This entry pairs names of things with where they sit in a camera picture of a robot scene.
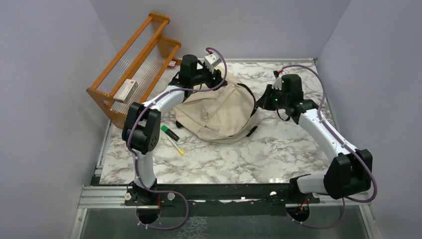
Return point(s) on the white yellow marker pen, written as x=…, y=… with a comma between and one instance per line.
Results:
x=175, y=145

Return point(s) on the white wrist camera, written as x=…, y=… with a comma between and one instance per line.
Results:
x=277, y=85
x=211, y=60

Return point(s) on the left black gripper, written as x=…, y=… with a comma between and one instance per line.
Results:
x=216, y=75

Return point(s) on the green black highlighter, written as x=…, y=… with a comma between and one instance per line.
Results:
x=170, y=133

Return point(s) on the black metal base frame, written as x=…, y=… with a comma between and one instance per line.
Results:
x=206, y=200

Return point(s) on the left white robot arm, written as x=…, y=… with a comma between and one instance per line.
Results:
x=142, y=126

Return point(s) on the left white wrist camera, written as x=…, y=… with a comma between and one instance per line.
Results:
x=211, y=60

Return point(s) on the white red small box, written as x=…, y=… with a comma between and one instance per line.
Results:
x=126, y=91

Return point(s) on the beige canvas backpack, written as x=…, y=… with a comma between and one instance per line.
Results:
x=224, y=116

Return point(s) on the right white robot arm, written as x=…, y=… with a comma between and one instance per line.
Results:
x=349, y=169

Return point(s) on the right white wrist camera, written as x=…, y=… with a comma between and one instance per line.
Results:
x=277, y=85

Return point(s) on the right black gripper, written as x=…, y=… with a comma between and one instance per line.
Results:
x=264, y=103

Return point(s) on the orange wooden shelf rack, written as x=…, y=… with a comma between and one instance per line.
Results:
x=144, y=58

